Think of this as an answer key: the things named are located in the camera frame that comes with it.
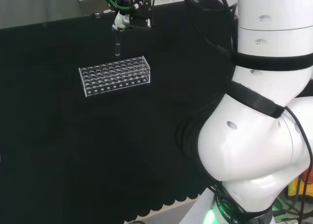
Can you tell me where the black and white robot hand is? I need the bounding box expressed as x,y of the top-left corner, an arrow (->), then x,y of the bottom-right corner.
109,0 -> 154,32

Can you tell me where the clear glass test tube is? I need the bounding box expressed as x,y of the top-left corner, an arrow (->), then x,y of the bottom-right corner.
112,25 -> 122,57

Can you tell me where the clear plastic test tube rack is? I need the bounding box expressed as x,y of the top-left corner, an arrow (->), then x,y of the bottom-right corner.
78,55 -> 151,98

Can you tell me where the grey panel with label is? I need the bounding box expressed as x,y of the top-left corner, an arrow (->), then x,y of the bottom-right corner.
75,0 -> 113,16

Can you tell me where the black bench cloth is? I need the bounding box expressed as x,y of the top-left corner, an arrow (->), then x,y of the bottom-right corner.
0,0 -> 240,224

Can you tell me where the yellow stop button box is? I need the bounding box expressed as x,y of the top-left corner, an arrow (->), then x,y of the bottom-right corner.
287,176 -> 308,199

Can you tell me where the green cable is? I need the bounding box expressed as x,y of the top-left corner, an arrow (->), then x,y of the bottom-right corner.
102,0 -> 134,16

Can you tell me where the black cable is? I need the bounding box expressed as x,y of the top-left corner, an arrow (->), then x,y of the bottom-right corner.
215,0 -> 239,52
179,0 -> 237,61

